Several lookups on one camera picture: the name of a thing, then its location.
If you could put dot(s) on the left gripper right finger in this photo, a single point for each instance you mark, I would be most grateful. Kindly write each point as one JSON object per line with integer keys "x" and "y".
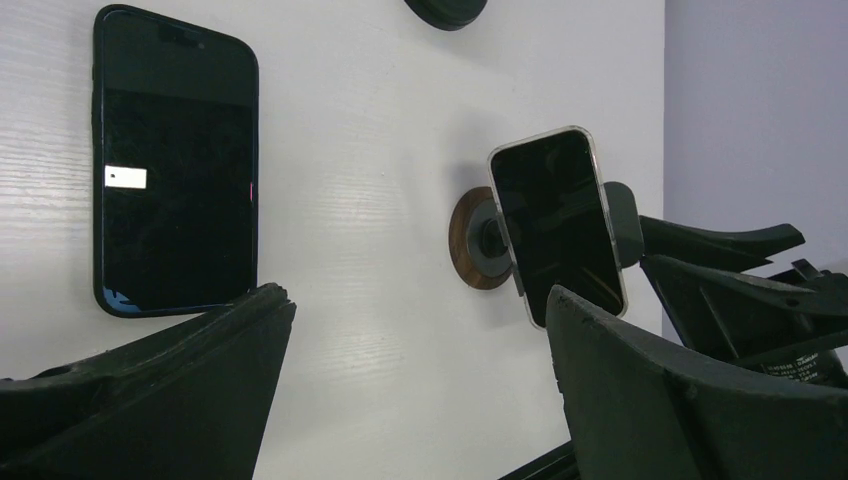
{"x": 641, "y": 407}

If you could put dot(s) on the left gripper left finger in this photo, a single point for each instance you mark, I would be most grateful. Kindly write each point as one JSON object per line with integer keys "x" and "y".
{"x": 189, "y": 402}

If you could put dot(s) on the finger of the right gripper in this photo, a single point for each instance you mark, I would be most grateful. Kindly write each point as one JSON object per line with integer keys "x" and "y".
{"x": 789, "y": 327}
{"x": 731, "y": 251}

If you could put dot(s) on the black phone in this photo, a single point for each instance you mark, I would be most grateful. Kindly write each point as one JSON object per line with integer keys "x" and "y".
{"x": 175, "y": 165}
{"x": 555, "y": 220}

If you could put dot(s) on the brown base phone stand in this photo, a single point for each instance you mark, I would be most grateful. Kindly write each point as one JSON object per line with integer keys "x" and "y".
{"x": 481, "y": 258}

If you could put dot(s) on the back black phone stand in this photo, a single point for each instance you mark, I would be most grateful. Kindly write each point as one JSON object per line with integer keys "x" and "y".
{"x": 447, "y": 15}

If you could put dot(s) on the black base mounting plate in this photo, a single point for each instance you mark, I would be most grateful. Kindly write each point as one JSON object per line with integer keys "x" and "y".
{"x": 558, "y": 464}

